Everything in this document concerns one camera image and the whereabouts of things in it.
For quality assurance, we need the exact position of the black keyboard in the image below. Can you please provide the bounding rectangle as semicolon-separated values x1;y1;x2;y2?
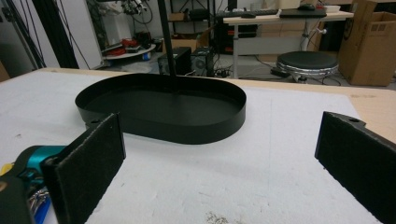
217;8;280;19

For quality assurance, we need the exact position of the white round shelf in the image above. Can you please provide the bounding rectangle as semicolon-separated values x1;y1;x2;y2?
102;43;157;61

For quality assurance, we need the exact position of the open cardboard box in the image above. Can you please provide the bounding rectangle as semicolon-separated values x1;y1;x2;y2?
162;28;213;53

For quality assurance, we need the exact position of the teal metallic object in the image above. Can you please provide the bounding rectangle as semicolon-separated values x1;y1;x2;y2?
15;144;67;188

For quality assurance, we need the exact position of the white foam mat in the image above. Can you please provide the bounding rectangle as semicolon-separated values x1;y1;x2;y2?
0;70;384;224

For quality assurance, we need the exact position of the large cardboard box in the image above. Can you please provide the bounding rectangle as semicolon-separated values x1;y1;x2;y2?
337;0;396;87

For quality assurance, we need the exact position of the yellow object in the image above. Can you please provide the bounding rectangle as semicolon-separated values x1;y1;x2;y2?
0;162;15;177

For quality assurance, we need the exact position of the blue object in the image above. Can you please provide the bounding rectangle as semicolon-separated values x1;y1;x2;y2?
33;196;51;224

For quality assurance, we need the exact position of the black box case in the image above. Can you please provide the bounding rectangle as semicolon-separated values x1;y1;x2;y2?
157;46;192;76

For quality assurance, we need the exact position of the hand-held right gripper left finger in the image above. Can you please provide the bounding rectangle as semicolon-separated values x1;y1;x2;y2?
41;112;127;224

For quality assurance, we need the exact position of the black round stool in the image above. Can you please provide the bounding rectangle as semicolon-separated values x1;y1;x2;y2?
276;50;340;84

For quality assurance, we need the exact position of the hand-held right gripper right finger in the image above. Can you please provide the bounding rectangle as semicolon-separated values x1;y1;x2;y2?
314;110;396;224

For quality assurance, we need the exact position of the black computer tower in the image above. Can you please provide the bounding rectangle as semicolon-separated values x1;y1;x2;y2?
190;46;216;77

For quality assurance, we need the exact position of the black oval tray stand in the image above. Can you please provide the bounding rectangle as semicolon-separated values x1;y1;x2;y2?
75;0;248;146

